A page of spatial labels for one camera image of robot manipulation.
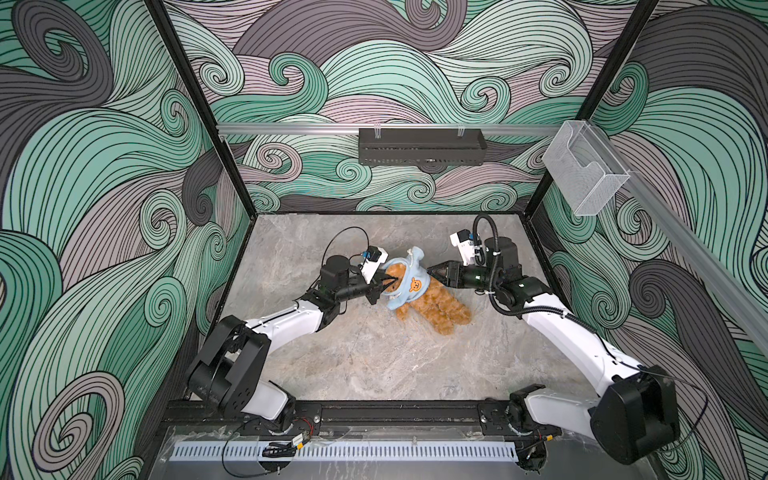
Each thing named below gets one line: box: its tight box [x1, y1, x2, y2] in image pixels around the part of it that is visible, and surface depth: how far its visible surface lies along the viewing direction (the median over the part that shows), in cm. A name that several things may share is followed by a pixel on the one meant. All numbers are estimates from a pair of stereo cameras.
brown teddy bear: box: [383, 263, 472, 335], surface depth 87 cm
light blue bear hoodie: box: [382, 246, 431, 310], surface depth 80 cm
